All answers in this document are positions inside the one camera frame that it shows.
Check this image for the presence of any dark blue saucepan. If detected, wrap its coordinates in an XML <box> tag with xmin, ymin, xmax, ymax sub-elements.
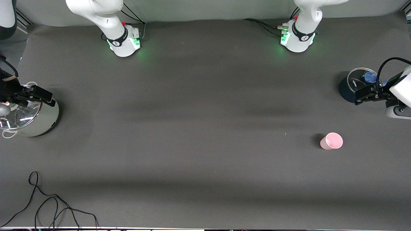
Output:
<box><xmin>339</xmin><ymin>69</ymin><xmax>387</xmax><ymax>104</ymax></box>

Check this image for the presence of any pink plastic cup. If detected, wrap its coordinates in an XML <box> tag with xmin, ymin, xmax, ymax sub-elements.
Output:
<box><xmin>320</xmin><ymin>132</ymin><xmax>344</xmax><ymax>150</ymax></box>

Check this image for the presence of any black right arm gripper cable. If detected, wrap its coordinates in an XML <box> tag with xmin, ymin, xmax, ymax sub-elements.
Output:
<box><xmin>0</xmin><ymin>55</ymin><xmax>19</xmax><ymax>77</ymax></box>

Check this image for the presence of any black arm base cable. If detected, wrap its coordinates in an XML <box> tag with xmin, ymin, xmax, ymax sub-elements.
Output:
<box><xmin>120</xmin><ymin>3</ymin><xmax>146</xmax><ymax>40</ymax></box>
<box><xmin>242</xmin><ymin>6</ymin><xmax>301</xmax><ymax>36</ymax></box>

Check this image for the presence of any glass saucepan lid blue knob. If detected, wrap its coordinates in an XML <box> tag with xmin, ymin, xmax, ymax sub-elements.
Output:
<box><xmin>347</xmin><ymin>67</ymin><xmax>384</xmax><ymax>96</ymax></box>

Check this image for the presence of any dark grey table mat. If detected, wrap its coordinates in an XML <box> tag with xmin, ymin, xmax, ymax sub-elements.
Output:
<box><xmin>0</xmin><ymin>12</ymin><xmax>411</xmax><ymax>230</ymax></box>

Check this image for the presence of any black left arm gripper cable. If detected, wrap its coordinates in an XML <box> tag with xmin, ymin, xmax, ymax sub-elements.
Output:
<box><xmin>377</xmin><ymin>57</ymin><xmax>411</xmax><ymax>97</ymax></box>

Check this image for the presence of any black left arm base cable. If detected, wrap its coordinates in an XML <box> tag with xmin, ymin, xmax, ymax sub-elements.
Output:
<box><xmin>242</xmin><ymin>6</ymin><xmax>301</xmax><ymax>36</ymax></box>

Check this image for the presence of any black right arm base cable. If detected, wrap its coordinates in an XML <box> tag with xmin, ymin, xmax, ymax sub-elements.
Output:
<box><xmin>120</xmin><ymin>3</ymin><xmax>146</xmax><ymax>40</ymax></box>

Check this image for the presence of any glass pot lid with knob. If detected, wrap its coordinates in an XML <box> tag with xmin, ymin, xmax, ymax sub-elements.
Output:
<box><xmin>0</xmin><ymin>96</ymin><xmax>44</xmax><ymax>130</ymax></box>

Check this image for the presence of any black arm gripper cable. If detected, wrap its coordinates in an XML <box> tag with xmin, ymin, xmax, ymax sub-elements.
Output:
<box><xmin>0</xmin><ymin>55</ymin><xmax>19</xmax><ymax>77</ymax></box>
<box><xmin>377</xmin><ymin>57</ymin><xmax>411</xmax><ymax>97</ymax></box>

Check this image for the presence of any thin black loose cable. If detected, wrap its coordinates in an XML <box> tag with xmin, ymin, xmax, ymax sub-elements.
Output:
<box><xmin>0</xmin><ymin>171</ymin><xmax>99</xmax><ymax>229</ymax></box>

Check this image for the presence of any pale green cooking pot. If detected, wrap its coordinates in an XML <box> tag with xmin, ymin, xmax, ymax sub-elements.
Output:
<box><xmin>0</xmin><ymin>82</ymin><xmax>60</xmax><ymax>139</ymax></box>

